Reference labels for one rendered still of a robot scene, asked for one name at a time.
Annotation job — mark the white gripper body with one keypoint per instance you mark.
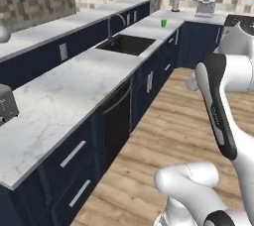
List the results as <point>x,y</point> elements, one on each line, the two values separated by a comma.
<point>191,83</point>

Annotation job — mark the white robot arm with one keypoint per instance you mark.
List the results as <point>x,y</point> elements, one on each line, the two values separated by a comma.
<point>211,203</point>

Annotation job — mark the green cup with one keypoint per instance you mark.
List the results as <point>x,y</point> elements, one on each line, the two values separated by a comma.
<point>163,22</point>

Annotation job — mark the silver pitcher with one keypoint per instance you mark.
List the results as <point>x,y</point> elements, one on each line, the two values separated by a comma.
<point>4,30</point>

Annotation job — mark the navy drawer stack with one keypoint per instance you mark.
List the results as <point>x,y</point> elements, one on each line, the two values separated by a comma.
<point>168,58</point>

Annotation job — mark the navy corner cupboard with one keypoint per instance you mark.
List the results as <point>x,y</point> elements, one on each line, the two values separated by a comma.
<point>198,45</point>

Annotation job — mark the navy cupboard door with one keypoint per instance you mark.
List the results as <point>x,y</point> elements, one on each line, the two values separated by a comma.
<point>144,91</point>

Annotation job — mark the black sink basin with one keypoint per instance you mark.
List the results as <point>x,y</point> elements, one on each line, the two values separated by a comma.
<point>127,45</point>

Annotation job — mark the black hob stove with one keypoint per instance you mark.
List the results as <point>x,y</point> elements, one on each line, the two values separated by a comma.
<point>236,19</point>

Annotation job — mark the silver coffee machine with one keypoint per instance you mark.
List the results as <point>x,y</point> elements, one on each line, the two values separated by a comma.
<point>205,6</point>

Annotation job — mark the white paper towel roll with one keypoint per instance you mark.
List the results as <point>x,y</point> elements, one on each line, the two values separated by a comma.
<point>175,2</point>

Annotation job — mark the black dishwasher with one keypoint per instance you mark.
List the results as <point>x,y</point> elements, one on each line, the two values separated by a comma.
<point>115,127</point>

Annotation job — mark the silver tap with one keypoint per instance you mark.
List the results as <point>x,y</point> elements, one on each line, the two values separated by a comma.
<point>109,25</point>

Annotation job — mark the navy drawer front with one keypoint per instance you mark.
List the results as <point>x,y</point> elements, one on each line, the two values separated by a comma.
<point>72,203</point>
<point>69,144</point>

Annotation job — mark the grey toaster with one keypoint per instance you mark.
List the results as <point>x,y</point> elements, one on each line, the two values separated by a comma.
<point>7,104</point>

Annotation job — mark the grey wall socket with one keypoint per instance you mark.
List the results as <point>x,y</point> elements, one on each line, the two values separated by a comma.
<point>63,52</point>
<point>128,19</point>
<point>135,16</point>

